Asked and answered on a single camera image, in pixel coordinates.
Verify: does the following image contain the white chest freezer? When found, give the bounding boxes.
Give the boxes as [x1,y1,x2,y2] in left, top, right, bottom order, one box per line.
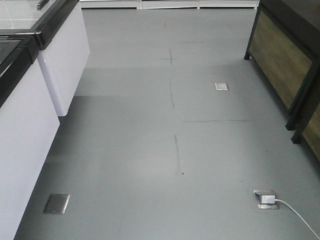
[0,36,60,240]
[0,0,90,117]

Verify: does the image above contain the open floor socket box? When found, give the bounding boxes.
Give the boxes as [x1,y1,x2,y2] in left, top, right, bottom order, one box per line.
[253,189,280,210]

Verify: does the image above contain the white power cable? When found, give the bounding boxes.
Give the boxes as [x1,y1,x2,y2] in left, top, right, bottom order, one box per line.
[274,198,320,240]

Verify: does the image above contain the small steel floor plate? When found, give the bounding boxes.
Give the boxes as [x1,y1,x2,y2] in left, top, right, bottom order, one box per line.
[214,82,230,91]

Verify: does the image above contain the black wooden produce stand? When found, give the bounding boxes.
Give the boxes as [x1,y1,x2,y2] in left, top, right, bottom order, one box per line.
[244,0,320,130]

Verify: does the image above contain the white chest freezer far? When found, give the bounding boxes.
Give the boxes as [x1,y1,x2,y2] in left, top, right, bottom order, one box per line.
[0,0,90,117]

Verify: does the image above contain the white chest freezer near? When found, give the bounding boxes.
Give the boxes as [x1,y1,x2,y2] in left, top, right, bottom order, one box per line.
[0,36,60,240]

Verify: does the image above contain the white supermarket shelf unit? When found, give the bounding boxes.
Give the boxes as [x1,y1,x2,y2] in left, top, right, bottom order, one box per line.
[79,0,260,10]

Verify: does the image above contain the steel floor socket plate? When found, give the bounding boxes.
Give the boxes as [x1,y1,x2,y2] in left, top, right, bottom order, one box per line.
[43,193,71,215]

